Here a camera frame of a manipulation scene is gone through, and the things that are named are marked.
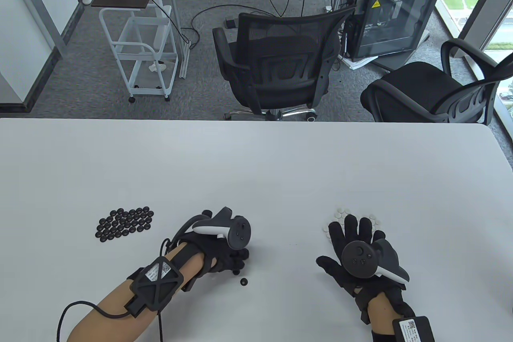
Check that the person's left hand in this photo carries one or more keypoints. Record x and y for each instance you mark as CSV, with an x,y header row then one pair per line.
x,y
224,260

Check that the person's right hand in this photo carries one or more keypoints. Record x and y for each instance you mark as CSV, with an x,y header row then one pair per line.
x,y
340,245

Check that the group of white Go stones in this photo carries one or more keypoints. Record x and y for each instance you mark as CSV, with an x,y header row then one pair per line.
x,y
342,210

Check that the group of black Go stones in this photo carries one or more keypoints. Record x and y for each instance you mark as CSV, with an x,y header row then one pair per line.
x,y
124,223

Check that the person's left forearm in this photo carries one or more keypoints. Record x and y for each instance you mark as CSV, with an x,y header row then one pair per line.
x,y
190,266

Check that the black white right hand controller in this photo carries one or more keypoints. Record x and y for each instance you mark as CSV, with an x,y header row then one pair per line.
x,y
358,260

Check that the black white hand controller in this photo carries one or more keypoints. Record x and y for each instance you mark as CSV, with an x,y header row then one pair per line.
x,y
239,233
358,260

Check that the black white left hand controller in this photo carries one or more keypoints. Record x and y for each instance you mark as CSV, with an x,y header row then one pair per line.
x,y
239,233

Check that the black office chair curved armrests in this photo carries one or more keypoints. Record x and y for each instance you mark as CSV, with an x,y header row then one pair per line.
x,y
413,81

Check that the white papers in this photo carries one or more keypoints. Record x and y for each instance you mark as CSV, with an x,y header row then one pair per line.
x,y
356,63

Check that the white crumpled tissue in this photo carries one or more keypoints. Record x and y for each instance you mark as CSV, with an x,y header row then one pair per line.
x,y
157,66

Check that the black mesh office chair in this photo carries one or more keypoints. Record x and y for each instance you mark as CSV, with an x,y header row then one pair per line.
x,y
280,29

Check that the black glass computer tower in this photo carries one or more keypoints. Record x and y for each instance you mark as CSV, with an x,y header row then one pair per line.
x,y
392,17

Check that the black power adapter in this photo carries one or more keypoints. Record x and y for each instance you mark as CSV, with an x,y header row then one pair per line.
x,y
230,22

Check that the white rolling cart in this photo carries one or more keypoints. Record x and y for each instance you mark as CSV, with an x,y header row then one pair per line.
x,y
150,31

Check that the aluminium profile rods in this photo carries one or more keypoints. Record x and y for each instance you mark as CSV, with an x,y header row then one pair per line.
x,y
174,5

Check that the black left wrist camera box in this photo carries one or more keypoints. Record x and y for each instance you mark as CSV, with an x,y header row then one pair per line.
x,y
154,284

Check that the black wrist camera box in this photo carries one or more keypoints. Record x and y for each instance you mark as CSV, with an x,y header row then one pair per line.
x,y
415,330
154,284

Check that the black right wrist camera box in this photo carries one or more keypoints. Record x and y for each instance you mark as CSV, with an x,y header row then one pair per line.
x,y
415,330

